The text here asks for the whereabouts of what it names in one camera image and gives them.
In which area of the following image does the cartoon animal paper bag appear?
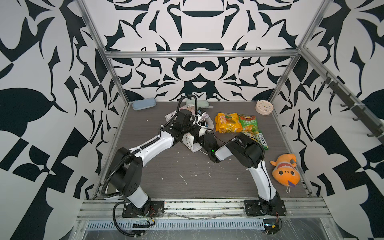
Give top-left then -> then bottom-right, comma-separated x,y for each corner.
165,106 -> 219,156

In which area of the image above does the yellow snack packet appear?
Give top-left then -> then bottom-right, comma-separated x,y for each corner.
215,113 -> 243,134

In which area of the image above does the green snack packet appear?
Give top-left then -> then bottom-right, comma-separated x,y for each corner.
239,115 -> 259,133

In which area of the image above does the green yellow candy packet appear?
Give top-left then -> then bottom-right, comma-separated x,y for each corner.
244,131 -> 269,150

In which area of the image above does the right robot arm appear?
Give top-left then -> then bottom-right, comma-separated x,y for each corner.
198,133 -> 281,216

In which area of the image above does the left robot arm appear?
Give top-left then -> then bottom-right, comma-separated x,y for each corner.
101,95 -> 198,209

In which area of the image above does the round beige clock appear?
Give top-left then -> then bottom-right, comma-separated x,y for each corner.
255,100 -> 274,116

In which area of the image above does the orange fish toy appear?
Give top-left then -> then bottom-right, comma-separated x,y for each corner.
270,154 -> 301,194

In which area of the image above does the small circuit board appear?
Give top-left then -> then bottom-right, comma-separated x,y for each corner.
263,219 -> 281,236

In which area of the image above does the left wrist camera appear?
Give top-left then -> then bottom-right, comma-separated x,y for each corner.
195,108 -> 207,122

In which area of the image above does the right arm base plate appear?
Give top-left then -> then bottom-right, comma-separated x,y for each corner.
244,198 -> 287,217

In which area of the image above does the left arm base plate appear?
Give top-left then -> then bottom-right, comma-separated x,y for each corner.
122,200 -> 165,218

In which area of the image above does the white cable duct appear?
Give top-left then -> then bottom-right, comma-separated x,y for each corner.
85,218 -> 266,231

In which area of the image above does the black hook rail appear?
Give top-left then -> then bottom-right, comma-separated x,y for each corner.
322,71 -> 384,145

